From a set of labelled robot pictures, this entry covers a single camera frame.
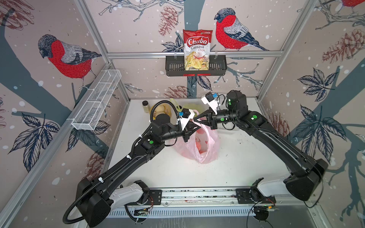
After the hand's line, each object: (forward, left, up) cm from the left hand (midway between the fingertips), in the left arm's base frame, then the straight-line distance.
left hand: (203, 123), depth 63 cm
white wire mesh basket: (+6, +59, -5) cm, 59 cm away
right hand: (+1, +4, +2) cm, 4 cm away
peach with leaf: (-7, +2, -8) cm, 11 cm away
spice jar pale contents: (+34, +39, -27) cm, 59 cm away
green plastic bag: (+24, +5, -16) cm, 29 cm away
